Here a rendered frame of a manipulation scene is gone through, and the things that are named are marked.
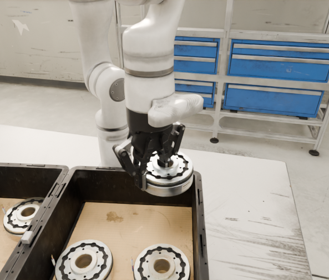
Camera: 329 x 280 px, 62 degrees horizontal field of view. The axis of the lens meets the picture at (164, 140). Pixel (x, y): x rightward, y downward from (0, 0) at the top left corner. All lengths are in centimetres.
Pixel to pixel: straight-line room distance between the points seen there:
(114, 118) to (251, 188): 51
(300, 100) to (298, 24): 95
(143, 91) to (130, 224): 36
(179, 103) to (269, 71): 192
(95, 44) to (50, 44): 308
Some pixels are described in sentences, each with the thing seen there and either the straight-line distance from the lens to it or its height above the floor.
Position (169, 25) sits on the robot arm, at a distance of 38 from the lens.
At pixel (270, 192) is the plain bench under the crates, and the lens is 97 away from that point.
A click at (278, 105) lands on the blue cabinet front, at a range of 237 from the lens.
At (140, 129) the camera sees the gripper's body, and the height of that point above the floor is 112.
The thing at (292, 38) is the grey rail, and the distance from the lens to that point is 220.
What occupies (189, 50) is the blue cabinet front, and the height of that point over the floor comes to 78.
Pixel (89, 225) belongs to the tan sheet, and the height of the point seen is 83.
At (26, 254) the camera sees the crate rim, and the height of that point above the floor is 93.
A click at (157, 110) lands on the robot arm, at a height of 117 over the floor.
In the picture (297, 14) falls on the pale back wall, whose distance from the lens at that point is 307.
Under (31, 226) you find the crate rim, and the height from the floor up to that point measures 92.
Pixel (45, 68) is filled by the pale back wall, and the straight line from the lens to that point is 391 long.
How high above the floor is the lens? 132
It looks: 32 degrees down
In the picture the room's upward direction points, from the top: straight up
